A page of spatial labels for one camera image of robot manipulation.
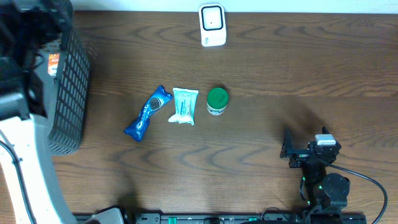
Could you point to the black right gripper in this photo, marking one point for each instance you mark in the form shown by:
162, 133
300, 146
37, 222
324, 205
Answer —
300, 155

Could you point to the mint green wipes pack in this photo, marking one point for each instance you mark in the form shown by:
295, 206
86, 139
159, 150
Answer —
185, 102

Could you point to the blue Oreo cookie pack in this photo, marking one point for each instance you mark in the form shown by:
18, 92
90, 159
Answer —
138, 127

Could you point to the orange snack packet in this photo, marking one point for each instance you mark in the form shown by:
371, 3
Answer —
53, 64

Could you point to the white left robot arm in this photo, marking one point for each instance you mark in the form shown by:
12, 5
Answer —
29, 171

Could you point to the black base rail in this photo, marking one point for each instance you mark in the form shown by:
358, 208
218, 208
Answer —
236, 218

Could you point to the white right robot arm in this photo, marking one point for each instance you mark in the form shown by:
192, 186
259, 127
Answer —
325, 193

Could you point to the green lid white jar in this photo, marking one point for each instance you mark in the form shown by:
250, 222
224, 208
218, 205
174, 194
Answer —
217, 101

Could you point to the grey plastic mesh basket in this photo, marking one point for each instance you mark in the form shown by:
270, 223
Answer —
66, 93

